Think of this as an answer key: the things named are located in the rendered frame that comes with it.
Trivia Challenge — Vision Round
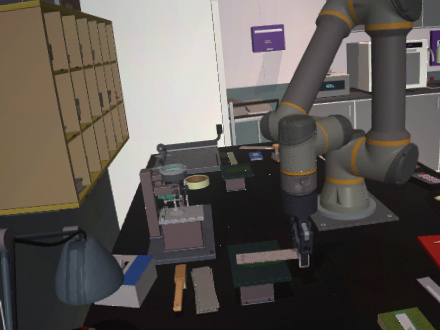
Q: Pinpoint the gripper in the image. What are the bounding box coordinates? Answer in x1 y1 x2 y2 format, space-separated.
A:
281 191 318 269

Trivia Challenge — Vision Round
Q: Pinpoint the dark keyboard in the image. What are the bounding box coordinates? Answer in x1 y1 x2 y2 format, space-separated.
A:
411 170 440 191

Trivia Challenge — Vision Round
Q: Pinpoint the grey speckled block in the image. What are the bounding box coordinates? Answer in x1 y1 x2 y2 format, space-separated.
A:
190 265 221 315

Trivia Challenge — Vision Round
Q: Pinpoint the grey trolley table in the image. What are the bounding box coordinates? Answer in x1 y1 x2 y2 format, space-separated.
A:
227 98 280 146

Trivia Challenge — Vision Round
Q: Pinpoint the white appliance with dark panel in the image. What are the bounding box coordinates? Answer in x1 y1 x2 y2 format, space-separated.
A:
405 38 429 88

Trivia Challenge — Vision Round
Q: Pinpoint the white flat strip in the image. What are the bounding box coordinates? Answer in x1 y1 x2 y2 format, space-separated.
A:
416 276 440 304

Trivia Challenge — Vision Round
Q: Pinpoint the purple wall sign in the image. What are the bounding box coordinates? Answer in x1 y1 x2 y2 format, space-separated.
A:
429 29 440 66
250 23 287 54

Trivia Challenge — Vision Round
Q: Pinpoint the grey desk lamp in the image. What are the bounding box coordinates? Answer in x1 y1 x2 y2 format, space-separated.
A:
0 225 125 330

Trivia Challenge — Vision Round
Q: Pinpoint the grey instrument with display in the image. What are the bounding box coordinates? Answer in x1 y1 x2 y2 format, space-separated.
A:
315 73 351 98

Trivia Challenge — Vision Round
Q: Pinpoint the grey paper cutter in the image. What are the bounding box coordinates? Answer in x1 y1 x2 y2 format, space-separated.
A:
150 123 225 173

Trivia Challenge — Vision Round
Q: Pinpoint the greyboard test strip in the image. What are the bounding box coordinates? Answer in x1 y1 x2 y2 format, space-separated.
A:
235 248 301 266

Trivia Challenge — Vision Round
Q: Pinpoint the green shelf on grey stand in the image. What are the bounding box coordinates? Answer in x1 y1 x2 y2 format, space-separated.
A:
227 240 293 306
220 163 255 193

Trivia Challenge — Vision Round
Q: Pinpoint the white and blue box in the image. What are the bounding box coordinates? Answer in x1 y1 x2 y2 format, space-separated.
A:
93 254 158 309

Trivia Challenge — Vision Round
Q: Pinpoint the grey dial thickness gauge body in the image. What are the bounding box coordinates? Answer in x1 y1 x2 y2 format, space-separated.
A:
139 167 217 266

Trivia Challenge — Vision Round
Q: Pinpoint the red book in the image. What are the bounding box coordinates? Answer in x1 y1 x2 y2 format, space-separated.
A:
417 234 440 270

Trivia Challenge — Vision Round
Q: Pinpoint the round gauge dial bezel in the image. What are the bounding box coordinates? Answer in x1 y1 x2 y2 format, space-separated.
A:
159 163 187 184

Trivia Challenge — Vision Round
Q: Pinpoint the green pad with white card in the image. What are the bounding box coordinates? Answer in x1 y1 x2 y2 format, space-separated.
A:
376 306 438 330

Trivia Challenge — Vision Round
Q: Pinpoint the beige tape roll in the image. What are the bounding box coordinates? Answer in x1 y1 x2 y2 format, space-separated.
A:
183 174 210 191

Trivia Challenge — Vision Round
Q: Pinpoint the grey counter cabinet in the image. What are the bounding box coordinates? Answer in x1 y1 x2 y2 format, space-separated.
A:
226 82 440 163

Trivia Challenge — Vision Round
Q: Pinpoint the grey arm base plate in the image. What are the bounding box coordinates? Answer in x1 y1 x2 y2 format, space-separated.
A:
310 197 400 232

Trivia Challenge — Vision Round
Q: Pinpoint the tan pigeonhole cabinet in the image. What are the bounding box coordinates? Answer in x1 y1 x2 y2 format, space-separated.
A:
0 0 131 217

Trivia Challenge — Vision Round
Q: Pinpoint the white box machine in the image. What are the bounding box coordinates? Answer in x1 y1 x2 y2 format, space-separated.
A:
345 40 373 93

